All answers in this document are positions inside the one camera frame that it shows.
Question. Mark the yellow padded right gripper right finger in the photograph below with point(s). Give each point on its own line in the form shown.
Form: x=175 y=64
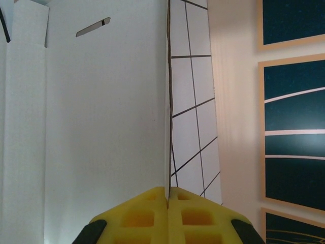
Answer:
x=203 y=223

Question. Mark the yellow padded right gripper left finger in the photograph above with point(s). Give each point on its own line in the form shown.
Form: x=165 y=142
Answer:
x=132 y=223

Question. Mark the teal and white paper box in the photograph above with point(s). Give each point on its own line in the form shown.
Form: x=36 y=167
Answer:
x=101 y=101

